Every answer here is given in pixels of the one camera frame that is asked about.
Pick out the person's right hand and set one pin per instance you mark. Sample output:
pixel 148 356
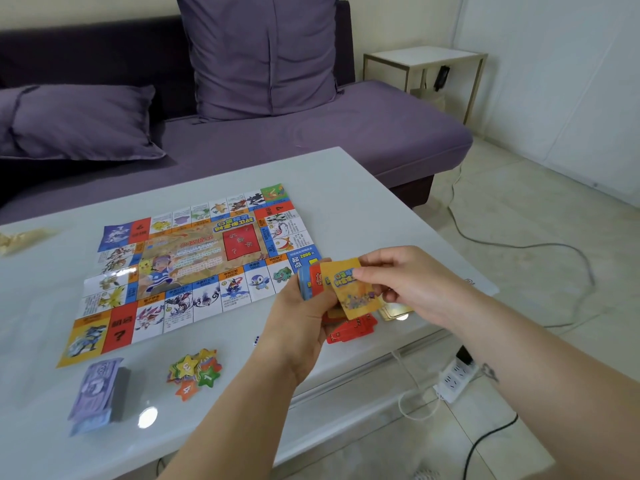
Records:
pixel 425 284

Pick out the person's left hand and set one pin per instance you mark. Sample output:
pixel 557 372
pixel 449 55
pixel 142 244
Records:
pixel 300 329

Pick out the person's left thumb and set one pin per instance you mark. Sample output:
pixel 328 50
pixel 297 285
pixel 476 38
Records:
pixel 312 272

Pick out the person's right thumb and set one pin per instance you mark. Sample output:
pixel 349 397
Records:
pixel 374 278

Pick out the blue and red card bundle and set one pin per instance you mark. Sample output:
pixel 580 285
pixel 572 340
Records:
pixel 307 284

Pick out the yellow game card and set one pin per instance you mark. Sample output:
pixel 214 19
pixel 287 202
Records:
pixel 350 289

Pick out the person's left forearm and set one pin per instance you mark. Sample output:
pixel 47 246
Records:
pixel 235 419

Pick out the person's right forearm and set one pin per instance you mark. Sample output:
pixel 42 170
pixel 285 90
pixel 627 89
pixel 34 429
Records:
pixel 550 389

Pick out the stack of golden cards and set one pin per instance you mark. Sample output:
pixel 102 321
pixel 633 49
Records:
pixel 397 312

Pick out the pile of red cards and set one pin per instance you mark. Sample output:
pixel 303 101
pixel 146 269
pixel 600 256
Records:
pixel 352 330

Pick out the colourful paper game board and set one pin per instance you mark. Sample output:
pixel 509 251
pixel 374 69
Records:
pixel 195 264

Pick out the black plug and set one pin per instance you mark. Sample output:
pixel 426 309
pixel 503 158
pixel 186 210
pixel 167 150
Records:
pixel 465 355

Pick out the white power strip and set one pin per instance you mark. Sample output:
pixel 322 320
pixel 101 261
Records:
pixel 456 380

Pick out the purple sofa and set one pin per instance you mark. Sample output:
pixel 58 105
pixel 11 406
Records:
pixel 310 129

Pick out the pile of star number tokens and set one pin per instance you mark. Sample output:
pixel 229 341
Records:
pixel 195 372

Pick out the white gold-framed side table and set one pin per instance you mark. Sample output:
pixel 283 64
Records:
pixel 425 55

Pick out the large purple upright cushion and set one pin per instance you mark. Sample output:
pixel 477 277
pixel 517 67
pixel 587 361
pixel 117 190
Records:
pixel 260 49

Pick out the stack of purple play money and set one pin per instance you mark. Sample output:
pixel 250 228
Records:
pixel 97 394

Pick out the purple flat pillow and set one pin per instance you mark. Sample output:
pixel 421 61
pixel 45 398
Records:
pixel 80 122

